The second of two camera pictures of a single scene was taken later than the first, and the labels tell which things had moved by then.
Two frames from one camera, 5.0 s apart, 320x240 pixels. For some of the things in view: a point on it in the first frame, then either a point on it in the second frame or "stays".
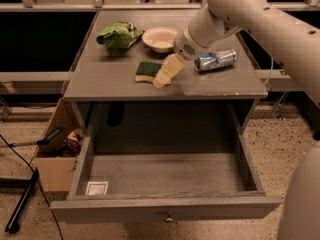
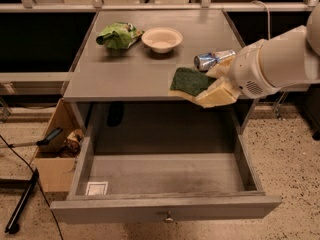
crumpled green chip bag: [119, 35] stays
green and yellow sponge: [146, 72] → [187, 82]
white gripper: [183, 45] → [247, 70]
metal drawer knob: [169, 219] stays
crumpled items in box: [72, 144] stays
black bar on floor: [13, 222] stays
